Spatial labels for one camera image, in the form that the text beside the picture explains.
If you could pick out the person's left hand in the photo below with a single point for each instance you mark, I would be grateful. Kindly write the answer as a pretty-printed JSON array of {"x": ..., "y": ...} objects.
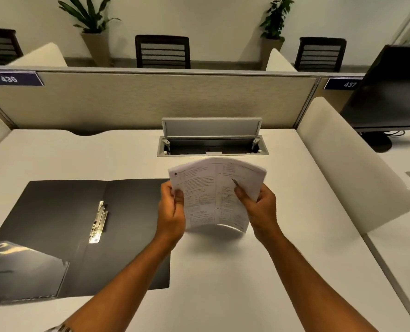
[{"x": 170, "y": 212}]

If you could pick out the person's right hand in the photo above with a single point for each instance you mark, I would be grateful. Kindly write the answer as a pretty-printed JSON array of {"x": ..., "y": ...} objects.
[{"x": 262, "y": 210}]

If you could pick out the person's left thumb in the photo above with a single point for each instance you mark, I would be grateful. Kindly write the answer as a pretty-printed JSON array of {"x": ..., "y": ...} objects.
[{"x": 179, "y": 197}]

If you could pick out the person's right thumb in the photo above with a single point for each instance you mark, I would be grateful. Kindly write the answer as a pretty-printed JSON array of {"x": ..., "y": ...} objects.
[{"x": 243, "y": 195}]

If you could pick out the stack of printed paper sheets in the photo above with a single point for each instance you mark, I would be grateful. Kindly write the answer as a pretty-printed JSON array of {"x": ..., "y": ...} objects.
[{"x": 218, "y": 193}]

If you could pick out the person's left forearm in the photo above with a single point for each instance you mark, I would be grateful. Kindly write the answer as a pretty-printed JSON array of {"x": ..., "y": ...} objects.
[{"x": 118, "y": 286}]

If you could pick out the person's right forearm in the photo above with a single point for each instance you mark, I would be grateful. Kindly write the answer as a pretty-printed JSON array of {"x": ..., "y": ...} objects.
[{"x": 312, "y": 286}]

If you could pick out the metal folder clip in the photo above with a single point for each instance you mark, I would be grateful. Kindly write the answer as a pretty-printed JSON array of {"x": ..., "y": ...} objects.
[{"x": 98, "y": 223}]

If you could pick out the beige desk partition panel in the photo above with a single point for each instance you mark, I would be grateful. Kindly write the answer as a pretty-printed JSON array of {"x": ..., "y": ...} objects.
[{"x": 149, "y": 98}]

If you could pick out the open black file folder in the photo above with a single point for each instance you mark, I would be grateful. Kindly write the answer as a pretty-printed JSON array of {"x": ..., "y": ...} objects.
[{"x": 70, "y": 235}]

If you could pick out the black slatted office chair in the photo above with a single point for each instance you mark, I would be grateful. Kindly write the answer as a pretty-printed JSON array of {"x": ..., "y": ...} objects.
[
  {"x": 163, "y": 51},
  {"x": 1, "y": 46},
  {"x": 320, "y": 54}
]

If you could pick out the blue desk number label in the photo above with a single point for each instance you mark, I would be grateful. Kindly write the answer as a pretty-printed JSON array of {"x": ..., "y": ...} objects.
[
  {"x": 343, "y": 83},
  {"x": 11, "y": 79}
]

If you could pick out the small-leaved potted plant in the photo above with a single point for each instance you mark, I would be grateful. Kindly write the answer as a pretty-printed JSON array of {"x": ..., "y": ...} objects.
[{"x": 274, "y": 25}]

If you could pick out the black computer monitor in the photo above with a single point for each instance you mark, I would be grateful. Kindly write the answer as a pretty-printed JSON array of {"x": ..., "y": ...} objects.
[{"x": 388, "y": 93}]

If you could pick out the silver wrist watch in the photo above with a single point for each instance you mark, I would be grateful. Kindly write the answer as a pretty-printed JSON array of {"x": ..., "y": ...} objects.
[{"x": 61, "y": 329}]

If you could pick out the large leafy potted plant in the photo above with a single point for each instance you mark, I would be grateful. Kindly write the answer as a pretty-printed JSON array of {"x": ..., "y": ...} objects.
[{"x": 92, "y": 27}]

